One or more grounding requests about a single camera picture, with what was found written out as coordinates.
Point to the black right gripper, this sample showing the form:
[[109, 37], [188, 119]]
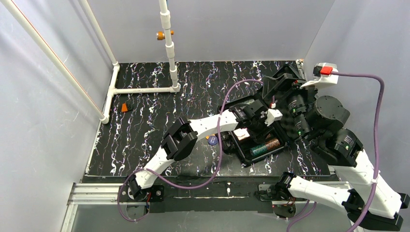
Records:
[[283, 85]]

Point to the teal poker chip stack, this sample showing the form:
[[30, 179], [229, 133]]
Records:
[[265, 148]]

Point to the white pvc pipe frame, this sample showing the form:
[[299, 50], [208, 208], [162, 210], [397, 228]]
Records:
[[75, 53]]

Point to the black poker set case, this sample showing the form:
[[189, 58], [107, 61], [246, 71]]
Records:
[[284, 129]]

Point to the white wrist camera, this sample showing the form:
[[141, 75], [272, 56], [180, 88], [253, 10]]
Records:
[[322, 76], [272, 114]]

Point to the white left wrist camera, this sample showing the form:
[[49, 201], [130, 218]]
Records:
[[272, 114]]

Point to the blue small blind button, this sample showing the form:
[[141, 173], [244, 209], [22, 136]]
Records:
[[212, 140]]

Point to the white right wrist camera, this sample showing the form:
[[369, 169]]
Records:
[[322, 76]]

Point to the orange knob on pole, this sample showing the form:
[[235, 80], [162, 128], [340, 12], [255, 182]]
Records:
[[160, 35]]

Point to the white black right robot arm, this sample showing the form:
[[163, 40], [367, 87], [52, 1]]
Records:
[[370, 202]]

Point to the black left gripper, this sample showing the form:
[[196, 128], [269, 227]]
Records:
[[251, 128]]

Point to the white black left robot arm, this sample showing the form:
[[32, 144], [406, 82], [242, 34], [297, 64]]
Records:
[[180, 139]]

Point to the red playing card deck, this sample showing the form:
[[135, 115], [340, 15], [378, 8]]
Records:
[[241, 134]]

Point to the orange hex key set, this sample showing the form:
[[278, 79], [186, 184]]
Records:
[[126, 107]]

